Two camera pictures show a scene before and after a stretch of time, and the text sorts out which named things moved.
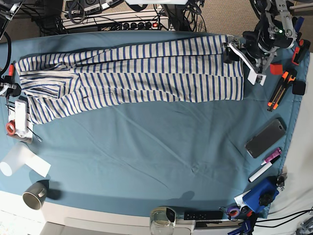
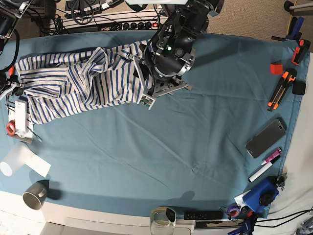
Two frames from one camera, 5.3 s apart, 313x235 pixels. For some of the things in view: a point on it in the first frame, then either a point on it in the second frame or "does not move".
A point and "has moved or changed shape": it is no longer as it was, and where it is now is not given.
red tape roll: (11, 127) does not move
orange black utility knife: (286, 79) does not move
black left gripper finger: (14, 92) does not move
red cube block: (276, 68) does not move
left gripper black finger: (229, 56) -> (145, 70)
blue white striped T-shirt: (188, 69) has moved or changed shape
